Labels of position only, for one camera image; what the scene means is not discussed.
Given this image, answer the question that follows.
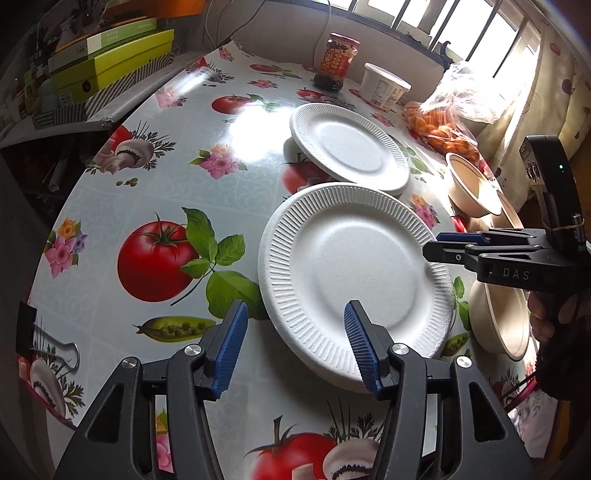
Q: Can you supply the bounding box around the person's right hand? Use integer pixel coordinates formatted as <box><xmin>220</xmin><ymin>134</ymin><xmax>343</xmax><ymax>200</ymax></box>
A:
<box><xmin>529</xmin><ymin>293</ymin><xmax>591</xmax><ymax>343</ymax></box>

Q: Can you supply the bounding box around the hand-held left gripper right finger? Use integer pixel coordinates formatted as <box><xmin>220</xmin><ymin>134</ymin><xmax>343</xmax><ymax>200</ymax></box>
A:
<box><xmin>343</xmin><ymin>300</ymin><xmax>539</xmax><ymax>480</ymax></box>

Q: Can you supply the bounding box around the striped box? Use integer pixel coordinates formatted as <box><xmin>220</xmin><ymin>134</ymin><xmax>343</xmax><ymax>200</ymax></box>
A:
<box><xmin>31</xmin><ymin>52</ymin><xmax>175</xmax><ymax>131</ymax></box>

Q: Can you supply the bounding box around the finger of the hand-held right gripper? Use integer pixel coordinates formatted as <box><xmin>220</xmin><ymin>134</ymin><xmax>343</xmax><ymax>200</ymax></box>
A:
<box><xmin>436</xmin><ymin>228</ymin><xmax>549</xmax><ymax>246</ymax></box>
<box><xmin>422</xmin><ymin>243</ymin><xmax>542</xmax><ymax>267</ymax></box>

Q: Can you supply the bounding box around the beige paper bowl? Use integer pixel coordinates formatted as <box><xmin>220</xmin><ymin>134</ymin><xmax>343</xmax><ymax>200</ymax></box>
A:
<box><xmin>445</xmin><ymin>152</ymin><xmax>505</xmax><ymax>219</ymax></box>
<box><xmin>468</xmin><ymin>279</ymin><xmax>532</xmax><ymax>361</ymax></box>
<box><xmin>488</xmin><ymin>190</ymin><xmax>526</xmax><ymax>230</ymax></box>

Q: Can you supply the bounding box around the barred window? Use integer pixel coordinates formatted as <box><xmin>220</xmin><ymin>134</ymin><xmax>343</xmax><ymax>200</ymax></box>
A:
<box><xmin>330</xmin><ymin>0</ymin><xmax>542</xmax><ymax>81</ymax></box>

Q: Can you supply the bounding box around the printed vegetable tablecloth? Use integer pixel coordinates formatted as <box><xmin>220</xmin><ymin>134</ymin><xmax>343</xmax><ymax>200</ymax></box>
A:
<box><xmin>18</xmin><ymin>41</ymin><xmax>561</xmax><ymax>480</ymax></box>

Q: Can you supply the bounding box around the white paper plate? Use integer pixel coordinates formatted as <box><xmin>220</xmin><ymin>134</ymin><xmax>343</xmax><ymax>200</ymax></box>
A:
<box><xmin>283</xmin><ymin>103</ymin><xmax>411</xmax><ymax>193</ymax></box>
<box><xmin>257</xmin><ymin>182</ymin><xmax>455</xmax><ymax>386</ymax></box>

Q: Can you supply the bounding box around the white and green box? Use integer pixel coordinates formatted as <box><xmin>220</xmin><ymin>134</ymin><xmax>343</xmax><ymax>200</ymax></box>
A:
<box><xmin>47</xmin><ymin>17</ymin><xmax>160</xmax><ymax>71</ymax></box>

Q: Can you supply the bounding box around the printed curtain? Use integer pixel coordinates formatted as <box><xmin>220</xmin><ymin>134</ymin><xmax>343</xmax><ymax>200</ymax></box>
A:
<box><xmin>480</xmin><ymin>25</ymin><xmax>591</xmax><ymax>155</ymax></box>

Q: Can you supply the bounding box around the lime green box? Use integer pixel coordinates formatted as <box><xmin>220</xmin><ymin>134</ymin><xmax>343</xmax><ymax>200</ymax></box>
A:
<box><xmin>50</xmin><ymin>29</ymin><xmax>175</xmax><ymax>105</ymax></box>

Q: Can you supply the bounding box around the orange box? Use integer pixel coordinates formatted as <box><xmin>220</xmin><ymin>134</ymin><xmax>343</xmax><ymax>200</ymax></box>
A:
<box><xmin>98</xmin><ymin>0</ymin><xmax>205</xmax><ymax>23</ymax></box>

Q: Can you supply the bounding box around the white cable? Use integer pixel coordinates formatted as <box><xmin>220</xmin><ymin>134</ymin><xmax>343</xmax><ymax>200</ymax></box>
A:
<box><xmin>318</xmin><ymin>0</ymin><xmax>334</xmax><ymax>70</ymax></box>

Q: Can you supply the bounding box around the red sauce jar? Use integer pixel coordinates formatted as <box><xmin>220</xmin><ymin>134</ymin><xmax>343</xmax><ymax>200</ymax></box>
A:
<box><xmin>314</xmin><ymin>32</ymin><xmax>361</xmax><ymax>92</ymax></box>

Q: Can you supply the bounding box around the white plastic tub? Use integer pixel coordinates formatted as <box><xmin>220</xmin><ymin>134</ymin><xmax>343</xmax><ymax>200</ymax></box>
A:
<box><xmin>359</xmin><ymin>62</ymin><xmax>412</xmax><ymax>112</ymax></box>

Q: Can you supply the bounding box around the person's right forearm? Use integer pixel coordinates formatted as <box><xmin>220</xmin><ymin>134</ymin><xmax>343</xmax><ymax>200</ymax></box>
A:
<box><xmin>534</xmin><ymin>318</ymin><xmax>591</xmax><ymax>403</ymax></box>

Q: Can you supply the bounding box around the black binder clip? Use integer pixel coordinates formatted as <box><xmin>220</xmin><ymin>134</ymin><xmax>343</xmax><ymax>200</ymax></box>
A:
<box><xmin>15</xmin><ymin>302</ymin><xmax>81</xmax><ymax>371</ymax></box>

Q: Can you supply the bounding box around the plastic bag of oranges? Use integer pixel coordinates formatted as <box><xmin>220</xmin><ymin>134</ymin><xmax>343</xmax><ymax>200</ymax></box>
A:
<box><xmin>404</xmin><ymin>60</ymin><xmax>509</xmax><ymax>163</ymax></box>

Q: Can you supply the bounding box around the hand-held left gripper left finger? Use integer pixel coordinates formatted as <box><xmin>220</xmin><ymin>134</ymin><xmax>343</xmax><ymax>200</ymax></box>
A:
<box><xmin>53</xmin><ymin>300</ymin><xmax>250</xmax><ymax>480</ymax></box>

